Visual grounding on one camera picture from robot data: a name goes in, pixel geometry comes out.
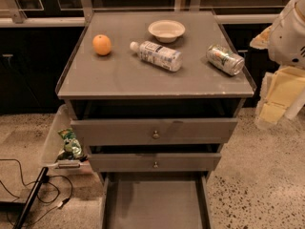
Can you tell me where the black cable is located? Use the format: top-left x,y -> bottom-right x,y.
0,157 -> 74,229

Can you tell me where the orange fruit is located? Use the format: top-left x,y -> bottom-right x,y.
92,34 -> 112,55

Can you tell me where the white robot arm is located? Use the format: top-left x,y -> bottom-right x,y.
250,0 -> 305,129

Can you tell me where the white bowl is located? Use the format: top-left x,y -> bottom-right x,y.
148,20 -> 185,43

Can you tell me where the green chip bag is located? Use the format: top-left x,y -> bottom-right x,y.
57,128 -> 85,160

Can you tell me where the metal railing frame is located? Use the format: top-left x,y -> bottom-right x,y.
0,0 -> 288,28

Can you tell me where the black flat bar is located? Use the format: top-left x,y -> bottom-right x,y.
12,167 -> 49,229

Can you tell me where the grey drawer cabinet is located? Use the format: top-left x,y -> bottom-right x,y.
54,10 -> 257,229

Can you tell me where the grey top drawer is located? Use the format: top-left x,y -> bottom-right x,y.
71,118 -> 237,146

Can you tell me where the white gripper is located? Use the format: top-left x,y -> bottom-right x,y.
250,0 -> 305,129

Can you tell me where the clear plastic water bottle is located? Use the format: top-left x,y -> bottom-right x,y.
130,41 -> 183,72

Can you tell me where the green soda can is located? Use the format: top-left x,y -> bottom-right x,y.
206,45 -> 245,76

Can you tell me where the grey drawer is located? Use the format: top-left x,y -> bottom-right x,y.
71,118 -> 237,146
100,172 -> 214,229
89,153 -> 221,172

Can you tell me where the grey bottom drawer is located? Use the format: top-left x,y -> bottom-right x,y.
100,172 -> 214,229

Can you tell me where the grey middle drawer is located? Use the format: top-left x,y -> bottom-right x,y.
89,153 -> 221,172

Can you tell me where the clear plastic bin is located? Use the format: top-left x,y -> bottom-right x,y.
40,105 -> 92,176

